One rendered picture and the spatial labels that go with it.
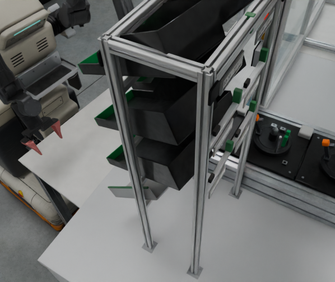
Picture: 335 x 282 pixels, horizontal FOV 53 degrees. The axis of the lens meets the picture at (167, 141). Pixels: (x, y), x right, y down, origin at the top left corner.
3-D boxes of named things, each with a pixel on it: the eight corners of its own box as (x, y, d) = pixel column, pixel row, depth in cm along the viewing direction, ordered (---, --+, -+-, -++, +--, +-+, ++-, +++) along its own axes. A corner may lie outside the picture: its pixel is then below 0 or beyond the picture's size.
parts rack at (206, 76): (141, 247, 112) (87, 40, 51) (192, 168, 132) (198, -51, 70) (197, 280, 105) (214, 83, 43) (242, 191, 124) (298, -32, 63)
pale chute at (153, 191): (115, 197, 110) (107, 187, 109) (142, 171, 117) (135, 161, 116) (156, 200, 87) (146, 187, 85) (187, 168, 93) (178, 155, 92)
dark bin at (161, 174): (109, 164, 94) (97, 144, 91) (141, 136, 101) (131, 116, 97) (179, 191, 74) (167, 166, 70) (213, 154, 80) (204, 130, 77)
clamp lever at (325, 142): (323, 158, 116) (321, 142, 111) (325, 154, 117) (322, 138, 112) (335, 159, 114) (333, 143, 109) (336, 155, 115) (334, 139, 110)
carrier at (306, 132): (227, 155, 124) (231, 133, 114) (251, 113, 137) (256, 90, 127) (292, 182, 116) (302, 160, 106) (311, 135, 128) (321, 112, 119)
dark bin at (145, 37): (82, 74, 70) (64, 41, 66) (126, 45, 76) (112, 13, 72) (176, 78, 50) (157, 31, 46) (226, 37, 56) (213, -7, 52)
